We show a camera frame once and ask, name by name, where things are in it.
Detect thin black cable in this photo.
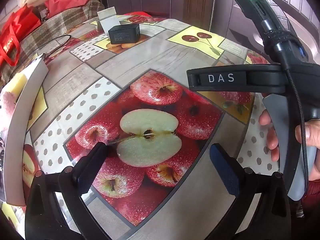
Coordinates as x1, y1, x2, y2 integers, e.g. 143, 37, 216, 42
42, 34, 72, 58

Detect small white cardboard box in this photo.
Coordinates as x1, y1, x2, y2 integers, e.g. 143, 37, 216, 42
97, 7, 119, 32

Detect dark red garment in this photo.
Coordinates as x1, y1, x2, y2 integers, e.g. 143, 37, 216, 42
304, 179, 320, 207

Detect yellow white small carton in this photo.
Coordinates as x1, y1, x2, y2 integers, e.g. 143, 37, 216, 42
5, 72, 28, 92

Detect plaid cover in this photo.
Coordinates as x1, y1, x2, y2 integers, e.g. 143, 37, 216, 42
0, 0, 105, 85

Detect person's right hand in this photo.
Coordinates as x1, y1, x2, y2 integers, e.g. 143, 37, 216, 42
259, 109, 320, 182

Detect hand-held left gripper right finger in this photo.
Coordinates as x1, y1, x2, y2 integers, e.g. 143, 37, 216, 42
209, 143, 292, 240

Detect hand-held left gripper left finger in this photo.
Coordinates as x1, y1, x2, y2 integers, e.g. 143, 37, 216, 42
24, 142, 110, 240

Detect red bag with handles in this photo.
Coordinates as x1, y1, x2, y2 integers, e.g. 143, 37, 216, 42
0, 5, 42, 67

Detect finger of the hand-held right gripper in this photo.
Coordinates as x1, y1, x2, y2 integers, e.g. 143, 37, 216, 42
186, 64, 288, 95

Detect black power adapter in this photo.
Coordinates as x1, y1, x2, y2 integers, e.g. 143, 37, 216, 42
108, 24, 141, 45

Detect fruit print tablecloth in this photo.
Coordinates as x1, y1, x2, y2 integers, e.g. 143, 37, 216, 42
0, 11, 304, 240

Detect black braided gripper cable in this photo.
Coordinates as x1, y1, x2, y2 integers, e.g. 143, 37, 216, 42
284, 64, 312, 183

